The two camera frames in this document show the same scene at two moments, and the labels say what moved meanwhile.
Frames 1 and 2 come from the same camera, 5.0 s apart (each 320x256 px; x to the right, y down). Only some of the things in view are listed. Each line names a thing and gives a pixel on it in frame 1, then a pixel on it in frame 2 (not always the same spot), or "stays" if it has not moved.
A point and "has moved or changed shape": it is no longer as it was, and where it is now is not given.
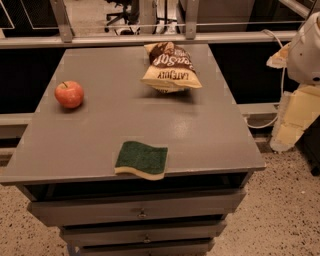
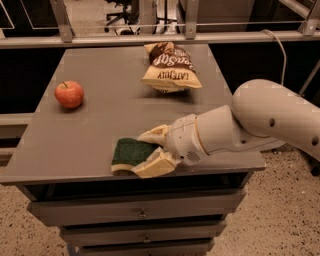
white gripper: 305,55 to 183,139
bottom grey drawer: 163,247 stays
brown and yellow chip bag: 169,68 stays
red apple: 69,94 stays
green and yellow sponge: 146,161 has moved or changed shape
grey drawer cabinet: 127,171 stays
